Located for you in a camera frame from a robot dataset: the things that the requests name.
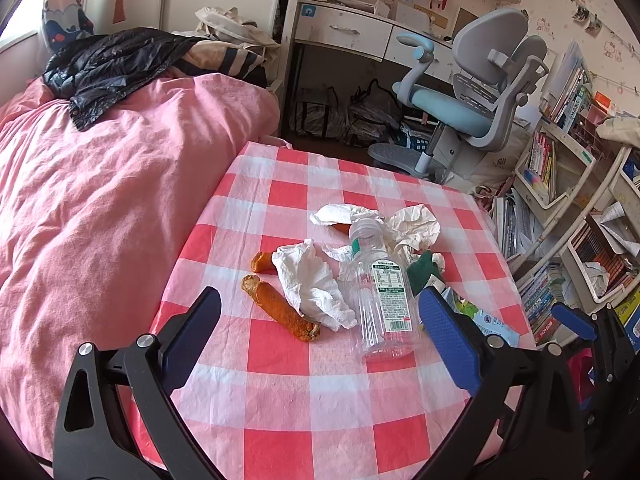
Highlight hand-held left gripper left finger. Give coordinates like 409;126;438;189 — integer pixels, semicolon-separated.
52;286;222;480

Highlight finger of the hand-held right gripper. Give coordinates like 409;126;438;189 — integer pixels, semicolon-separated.
550;303;636;441

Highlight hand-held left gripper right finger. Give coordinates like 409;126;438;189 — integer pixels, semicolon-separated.
415;286;586;480

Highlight green plush cloth white label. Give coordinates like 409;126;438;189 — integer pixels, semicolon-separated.
406;251;447;297

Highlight clear plastic bottle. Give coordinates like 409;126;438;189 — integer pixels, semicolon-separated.
339;219;422;362

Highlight stack of books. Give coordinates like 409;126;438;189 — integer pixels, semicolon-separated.
517;259;567;343

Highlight blue white wrapper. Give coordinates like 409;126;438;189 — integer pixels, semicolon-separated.
441;286;522;347

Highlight white shelf unit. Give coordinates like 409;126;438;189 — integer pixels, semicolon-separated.
559;144;640;313

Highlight long orange food scrap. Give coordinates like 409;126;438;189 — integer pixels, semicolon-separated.
240;274;322;343

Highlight short orange food scrap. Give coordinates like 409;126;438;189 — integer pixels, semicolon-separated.
250;251;279;275

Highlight leaning white folders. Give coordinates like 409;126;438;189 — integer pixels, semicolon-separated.
492;187;534;262

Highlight stiff crumpled white paper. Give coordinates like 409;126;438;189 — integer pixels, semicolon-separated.
386;204;443;267

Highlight soft white tissue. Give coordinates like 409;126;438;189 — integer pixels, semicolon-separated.
271;239;359;332

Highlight red white checked tablecloth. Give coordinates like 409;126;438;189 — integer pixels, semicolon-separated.
125;141;538;480

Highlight white book cart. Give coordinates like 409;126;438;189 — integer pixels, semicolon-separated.
514;119;597;211

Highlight pink duvet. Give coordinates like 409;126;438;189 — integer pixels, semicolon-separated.
0;72;281;466

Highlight flat crumpled white tissue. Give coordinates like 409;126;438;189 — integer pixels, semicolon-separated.
309;204;387;233

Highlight row of upright books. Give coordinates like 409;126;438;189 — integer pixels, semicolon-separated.
542;41;595;132

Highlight dark crinkled plastic bag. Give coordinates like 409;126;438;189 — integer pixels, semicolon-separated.
347;79;402;147

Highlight grey blue desk chair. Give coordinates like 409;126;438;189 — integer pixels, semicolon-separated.
367;8;551;184

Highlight black puffer jacket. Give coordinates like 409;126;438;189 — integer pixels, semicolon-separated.
42;29;211;131

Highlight beige dark-striped cloth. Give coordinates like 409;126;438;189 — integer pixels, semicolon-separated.
175;40;267;82

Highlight beige canvas bag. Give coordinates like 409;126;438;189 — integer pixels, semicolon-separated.
194;7;282;61

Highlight white desk with drawers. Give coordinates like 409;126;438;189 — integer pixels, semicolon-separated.
292;0;481;87

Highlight blue printed cushion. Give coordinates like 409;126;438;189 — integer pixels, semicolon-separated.
42;0;96;54

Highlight window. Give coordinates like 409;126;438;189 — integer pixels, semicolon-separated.
2;0;51;51

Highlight clear bag black handles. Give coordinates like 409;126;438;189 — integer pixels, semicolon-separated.
294;85;347;139

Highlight string of wall photos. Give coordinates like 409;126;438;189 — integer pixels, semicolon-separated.
554;0;607;37

